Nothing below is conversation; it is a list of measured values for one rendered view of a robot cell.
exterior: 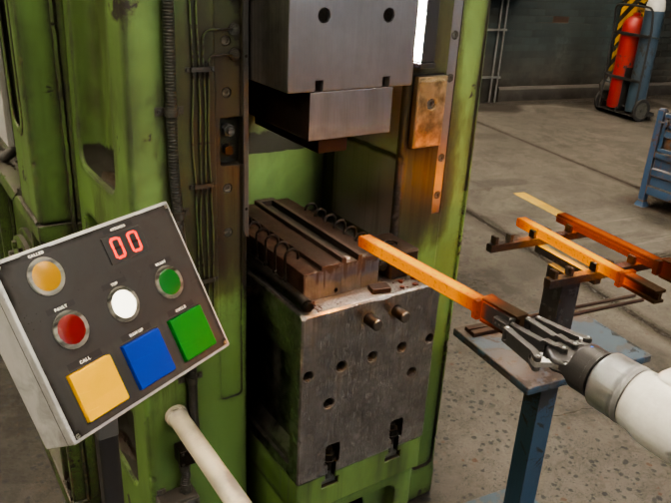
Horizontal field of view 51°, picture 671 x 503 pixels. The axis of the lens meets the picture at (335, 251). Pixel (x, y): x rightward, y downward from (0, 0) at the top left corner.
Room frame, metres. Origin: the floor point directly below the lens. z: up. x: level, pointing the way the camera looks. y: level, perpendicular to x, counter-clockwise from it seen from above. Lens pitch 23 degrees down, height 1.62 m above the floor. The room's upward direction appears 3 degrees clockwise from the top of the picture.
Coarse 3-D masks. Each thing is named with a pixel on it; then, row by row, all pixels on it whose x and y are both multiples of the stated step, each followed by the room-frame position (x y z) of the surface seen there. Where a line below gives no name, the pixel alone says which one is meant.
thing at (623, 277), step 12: (528, 228) 1.69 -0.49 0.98; (540, 228) 1.67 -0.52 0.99; (552, 240) 1.60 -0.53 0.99; (564, 240) 1.59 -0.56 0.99; (576, 252) 1.53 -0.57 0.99; (588, 252) 1.52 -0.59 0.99; (588, 264) 1.49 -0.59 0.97; (600, 264) 1.46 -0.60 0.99; (612, 264) 1.45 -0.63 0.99; (612, 276) 1.42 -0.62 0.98; (624, 276) 1.39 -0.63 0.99; (636, 276) 1.38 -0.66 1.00; (636, 288) 1.37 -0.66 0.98; (648, 288) 1.33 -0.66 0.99; (660, 288) 1.33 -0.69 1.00; (648, 300) 1.33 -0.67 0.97; (660, 300) 1.32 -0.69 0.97
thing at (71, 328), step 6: (66, 318) 0.88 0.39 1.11; (72, 318) 0.89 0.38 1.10; (78, 318) 0.90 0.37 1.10; (60, 324) 0.87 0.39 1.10; (66, 324) 0.88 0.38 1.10; (72, 324) 0.88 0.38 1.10; (78, 324) 0.89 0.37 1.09; (84, 324) 0.90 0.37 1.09; (60, 330) 0.87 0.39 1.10; (66, 330) 0.87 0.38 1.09; (72, 330) 0.88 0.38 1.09; (78, 330) 0.89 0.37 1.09; (84, 330) 0.89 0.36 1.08; (60, 336) 0.86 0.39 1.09; (66, 336) 0.87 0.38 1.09; (72, 336) 0.87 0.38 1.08; (78, 336) 0.88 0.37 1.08; (66, 342) 0.86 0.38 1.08; (72, 342) 0.87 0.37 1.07; (78, 342) 0.88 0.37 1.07
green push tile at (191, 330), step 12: (192, 312) 1.05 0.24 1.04; (168, 324) 1.01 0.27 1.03; (180, 324) 1.01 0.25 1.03; (192, 324) 1.03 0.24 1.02; (204, 324) 1.05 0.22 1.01; (180, 336) 1.00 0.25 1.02; (192, 336) 1.02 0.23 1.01; (204, 336) 1.04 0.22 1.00; (180, 348) 0.99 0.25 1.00; (192, 348) 1.01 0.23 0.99; (204, 348) 1.02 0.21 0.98
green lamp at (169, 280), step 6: (168, 270) 1.06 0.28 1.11; (162, 276) 1.05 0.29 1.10; (168, 276) 1.05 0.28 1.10; (174, 276) 1.06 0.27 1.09; (162, 282) 1.04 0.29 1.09; (168, 282) 1.05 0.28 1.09; (174, 282) 1.06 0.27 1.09; (180, 282) 1.07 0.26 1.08; (162, 288) 1.03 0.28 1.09; (168, 288) 1.04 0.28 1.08; (174, 288) 1.05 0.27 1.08
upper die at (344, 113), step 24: (264, 96) 1.49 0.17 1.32; (288, 96) 1.41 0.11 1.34; (312, 96) 1.34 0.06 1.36; (336, 96) 1.37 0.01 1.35; (360, 96) 1.41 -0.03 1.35; (384, 96) 1.44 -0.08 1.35; (264, 120) 1.49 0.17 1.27; (288, 120) 1.41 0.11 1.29; (312, 120) 1.34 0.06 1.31; (336, 120) 1.37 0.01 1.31; (360, 120) 1.41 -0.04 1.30; (384, 120) 1.44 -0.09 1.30
